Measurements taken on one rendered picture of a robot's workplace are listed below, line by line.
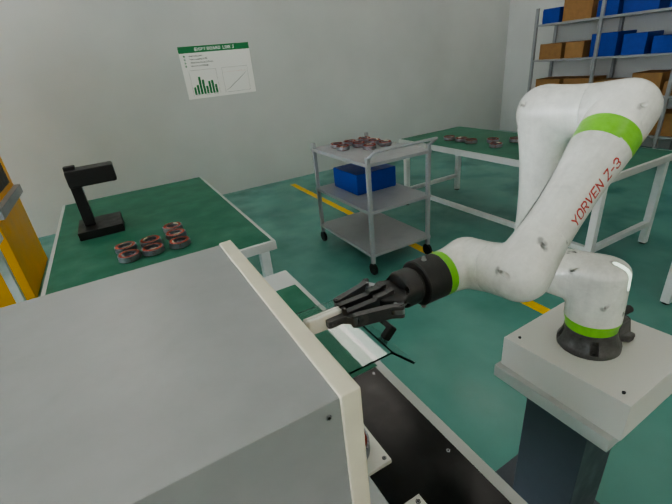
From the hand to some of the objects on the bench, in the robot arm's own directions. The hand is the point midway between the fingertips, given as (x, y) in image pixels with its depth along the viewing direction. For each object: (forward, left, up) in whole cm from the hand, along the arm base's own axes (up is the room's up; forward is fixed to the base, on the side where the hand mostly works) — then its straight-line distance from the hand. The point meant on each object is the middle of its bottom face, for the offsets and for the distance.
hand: (323, 321), depth 70 cm
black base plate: (-2, +7, -44) cm, 44 cm away
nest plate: (-2, -5, -41) cm, 41 cm away
